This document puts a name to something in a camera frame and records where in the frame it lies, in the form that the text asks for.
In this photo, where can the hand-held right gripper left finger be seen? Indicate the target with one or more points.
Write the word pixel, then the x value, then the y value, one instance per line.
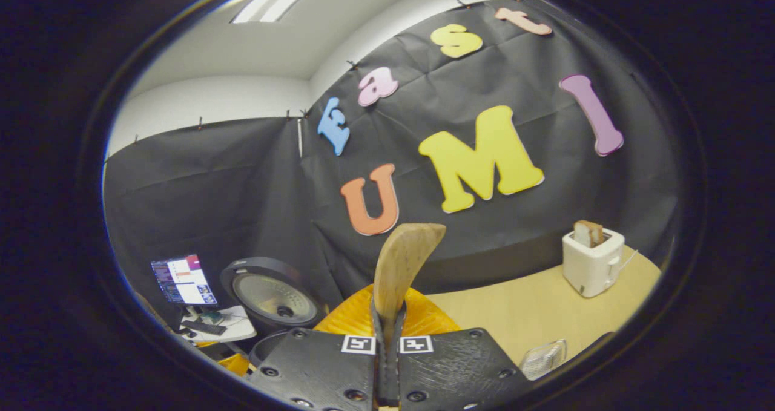
pixel 321 368

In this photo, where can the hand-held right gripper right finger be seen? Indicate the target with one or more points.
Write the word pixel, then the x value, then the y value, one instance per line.
pixel 454 368

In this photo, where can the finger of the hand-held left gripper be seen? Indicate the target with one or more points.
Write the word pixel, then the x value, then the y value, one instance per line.
pixel 236 364

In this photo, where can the silver black rice cooker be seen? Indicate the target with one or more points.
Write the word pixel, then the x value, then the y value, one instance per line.
pixel 272 293

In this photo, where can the wooden spoon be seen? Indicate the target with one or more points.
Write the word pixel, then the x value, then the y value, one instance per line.
pixel 399 266

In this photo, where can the white side desk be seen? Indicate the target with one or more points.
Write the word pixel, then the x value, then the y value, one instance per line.
pixel 239 327

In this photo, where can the black keyboard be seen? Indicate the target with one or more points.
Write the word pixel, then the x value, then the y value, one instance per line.
pixel 204 327

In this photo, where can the computer monitor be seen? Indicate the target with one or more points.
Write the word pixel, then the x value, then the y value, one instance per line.
pixel 183 279

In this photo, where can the white toaster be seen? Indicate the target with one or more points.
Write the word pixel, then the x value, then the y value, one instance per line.
pixel 590 269

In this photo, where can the bread slice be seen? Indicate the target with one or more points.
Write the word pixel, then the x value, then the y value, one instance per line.
pixel 588 234

